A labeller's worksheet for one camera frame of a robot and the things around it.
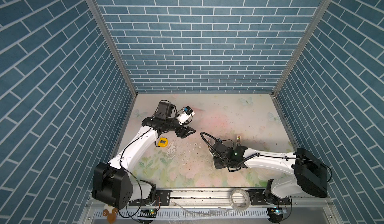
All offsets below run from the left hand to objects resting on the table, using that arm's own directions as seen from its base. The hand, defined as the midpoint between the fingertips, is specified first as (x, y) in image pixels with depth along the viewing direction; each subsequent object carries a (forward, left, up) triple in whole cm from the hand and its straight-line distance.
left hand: (191, 126), depth 79 cm
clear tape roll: (-30, -27, -16) cm, 44 cm away
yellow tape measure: (0, +18, -18) cm, 25 cm away
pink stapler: (-2, -29, -17) cm, 34 cm away
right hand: (-13, -12, -16) cm, 25 cm away
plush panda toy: (-35, +37, -17) cm, 54 cm away
